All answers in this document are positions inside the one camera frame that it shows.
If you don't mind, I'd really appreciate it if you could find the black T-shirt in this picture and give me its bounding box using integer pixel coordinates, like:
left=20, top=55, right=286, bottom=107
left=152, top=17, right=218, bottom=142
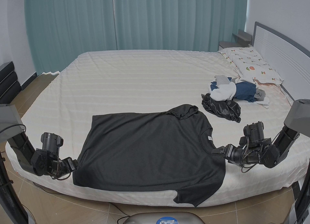
left=72, top=104, right=226, bottom=208

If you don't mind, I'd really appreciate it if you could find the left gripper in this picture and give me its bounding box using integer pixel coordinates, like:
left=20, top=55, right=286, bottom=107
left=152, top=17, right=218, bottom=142
left=58, top=157, right=78, bottom=179

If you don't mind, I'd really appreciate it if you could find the black shiny garment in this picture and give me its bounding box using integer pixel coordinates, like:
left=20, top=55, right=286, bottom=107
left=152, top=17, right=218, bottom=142
left=201, top=93, right=242, bottom=123

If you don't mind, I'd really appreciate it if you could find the blue-green curtain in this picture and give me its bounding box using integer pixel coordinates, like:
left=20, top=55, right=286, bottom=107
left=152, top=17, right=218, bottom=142
left=113, top=0, right=248, bottom=53
left=24, top=0, right=117, bottom=76

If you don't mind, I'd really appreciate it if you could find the bed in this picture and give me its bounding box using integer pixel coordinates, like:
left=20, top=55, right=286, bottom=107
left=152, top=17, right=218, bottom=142
left=5, top=21, right=310, bottom=206

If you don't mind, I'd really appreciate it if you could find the pile of clothes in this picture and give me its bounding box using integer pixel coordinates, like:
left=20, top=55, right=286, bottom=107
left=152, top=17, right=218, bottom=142
left=207, top=74, right=270, bottom=108

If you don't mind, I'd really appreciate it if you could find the white printed pillow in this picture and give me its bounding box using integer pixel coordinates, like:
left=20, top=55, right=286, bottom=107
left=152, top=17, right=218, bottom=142
left=217, top=46, right=284, bottom=85

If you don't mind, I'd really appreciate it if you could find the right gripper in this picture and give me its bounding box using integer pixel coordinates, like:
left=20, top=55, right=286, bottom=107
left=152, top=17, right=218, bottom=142
left=211, top=144, right=259, bottom=167

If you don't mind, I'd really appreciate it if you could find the black chest of drawers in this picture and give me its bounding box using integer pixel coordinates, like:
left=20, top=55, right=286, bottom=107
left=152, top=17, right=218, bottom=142
left=0, top=61, right=23, bottom=104

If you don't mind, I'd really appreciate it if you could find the grey bedside table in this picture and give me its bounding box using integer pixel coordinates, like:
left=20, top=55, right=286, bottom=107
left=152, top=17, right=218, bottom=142
left=219, top=29, right=253, bottom=50

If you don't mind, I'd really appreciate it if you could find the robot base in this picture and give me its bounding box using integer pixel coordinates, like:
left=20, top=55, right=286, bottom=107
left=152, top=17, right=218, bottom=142
left=128, top=212, right=202, bottom=224

